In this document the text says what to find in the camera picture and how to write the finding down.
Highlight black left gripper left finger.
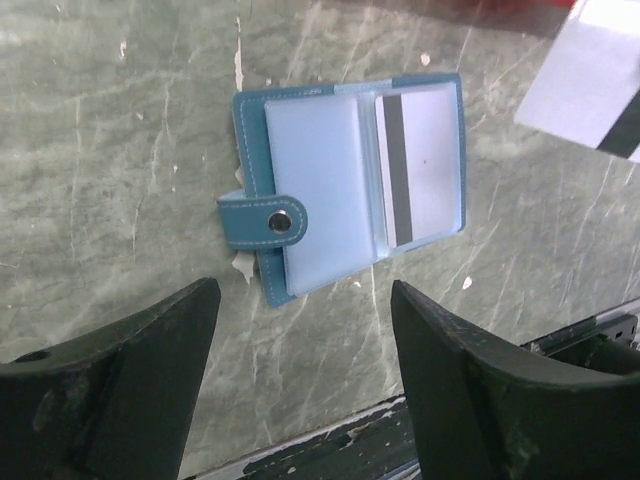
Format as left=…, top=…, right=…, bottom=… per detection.
left=1, top=278, right=221, bottom=479

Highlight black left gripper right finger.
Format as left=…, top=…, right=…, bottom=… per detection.
left=391, top=281, right=639, bottom=479

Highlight blue card holder wallet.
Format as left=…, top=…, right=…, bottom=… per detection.
left=218, top=74, right=466, bottom=307

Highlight white stripe card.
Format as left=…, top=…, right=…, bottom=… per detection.
left=515, top=1, right=639, bottom=163
left=375, top=88, right=462, bottom=249

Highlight red plastic bin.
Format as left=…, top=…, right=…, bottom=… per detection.
left=470, top=0, right=576, bottom=12

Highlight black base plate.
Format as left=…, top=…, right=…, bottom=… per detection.
left=198, top=299, right=639, bottom=479

